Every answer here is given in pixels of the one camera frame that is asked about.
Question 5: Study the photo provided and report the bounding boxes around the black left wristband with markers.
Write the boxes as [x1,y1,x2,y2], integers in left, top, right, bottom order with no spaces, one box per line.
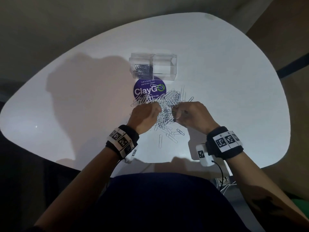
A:
[105,125,140,160]

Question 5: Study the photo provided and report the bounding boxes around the person's right hand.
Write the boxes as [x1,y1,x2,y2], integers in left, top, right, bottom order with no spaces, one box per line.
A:
[172,101,220,135]

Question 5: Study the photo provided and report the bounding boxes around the white cables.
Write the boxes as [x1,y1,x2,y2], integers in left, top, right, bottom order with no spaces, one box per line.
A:
[212,176,238,195]

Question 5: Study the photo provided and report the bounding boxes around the pile of mixed paper clips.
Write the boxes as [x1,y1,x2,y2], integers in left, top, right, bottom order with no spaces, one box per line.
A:
[130,84,195,150]

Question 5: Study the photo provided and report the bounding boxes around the person's left forearm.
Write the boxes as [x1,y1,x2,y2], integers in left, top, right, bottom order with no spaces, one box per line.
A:
[33,147,120,232]

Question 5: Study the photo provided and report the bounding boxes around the cluster of sorted blue clips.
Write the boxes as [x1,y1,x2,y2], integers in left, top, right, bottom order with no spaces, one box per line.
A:
[133,64,154,79]

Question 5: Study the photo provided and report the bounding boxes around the person's left hand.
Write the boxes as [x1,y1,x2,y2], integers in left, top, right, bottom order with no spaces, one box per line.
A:
[126,102,163,136]

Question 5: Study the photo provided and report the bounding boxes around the black left camera cable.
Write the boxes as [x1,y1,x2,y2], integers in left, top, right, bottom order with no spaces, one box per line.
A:
[105,159,122,191]

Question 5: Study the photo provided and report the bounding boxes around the person's right forearm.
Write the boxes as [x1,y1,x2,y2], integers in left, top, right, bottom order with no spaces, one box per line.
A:
[226,152,309,225]

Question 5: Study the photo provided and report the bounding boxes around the person's dark blue clothing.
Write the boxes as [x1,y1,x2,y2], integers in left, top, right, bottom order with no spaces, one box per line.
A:
[89,172,251,232]

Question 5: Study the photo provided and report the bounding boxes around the black camera cable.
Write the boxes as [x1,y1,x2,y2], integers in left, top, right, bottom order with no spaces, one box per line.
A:
[211,160,225,191]
[105,159,122,191]

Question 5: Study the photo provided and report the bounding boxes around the black right camera cable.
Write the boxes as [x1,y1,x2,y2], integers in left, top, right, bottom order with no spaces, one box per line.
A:
[211,160,225,191]

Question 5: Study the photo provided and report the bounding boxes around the black wristband with markers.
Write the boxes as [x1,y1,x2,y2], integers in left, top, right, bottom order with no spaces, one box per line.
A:
[205,126,244,160]
[105,125,140,160]

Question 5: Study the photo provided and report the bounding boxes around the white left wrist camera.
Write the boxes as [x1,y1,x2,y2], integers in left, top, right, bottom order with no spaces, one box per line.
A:
[124,148,138,164]

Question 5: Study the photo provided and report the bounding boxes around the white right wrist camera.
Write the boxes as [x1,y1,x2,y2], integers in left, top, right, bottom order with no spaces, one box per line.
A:
[195,143,215,168]

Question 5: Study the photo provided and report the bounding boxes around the black bar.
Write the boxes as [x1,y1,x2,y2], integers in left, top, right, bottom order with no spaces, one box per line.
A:
[276,52,309,80]

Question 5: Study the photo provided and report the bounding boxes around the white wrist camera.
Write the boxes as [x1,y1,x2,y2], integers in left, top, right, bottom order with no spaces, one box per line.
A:
[195,143,215,168]
[124,148,138,164]

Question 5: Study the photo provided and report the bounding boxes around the black right wristband with markers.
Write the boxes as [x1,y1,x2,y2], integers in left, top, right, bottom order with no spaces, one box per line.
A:
[205,126,244,160]

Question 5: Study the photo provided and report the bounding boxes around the round purple sticker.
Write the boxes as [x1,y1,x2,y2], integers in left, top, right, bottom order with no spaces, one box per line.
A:
[133,76,166,101]

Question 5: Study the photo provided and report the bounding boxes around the clear plastic two-compartment box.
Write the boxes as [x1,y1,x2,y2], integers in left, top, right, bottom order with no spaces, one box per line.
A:
[128,52,178,81]

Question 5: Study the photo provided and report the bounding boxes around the green object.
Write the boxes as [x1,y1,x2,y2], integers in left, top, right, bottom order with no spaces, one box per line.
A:
[291,198,309,219]

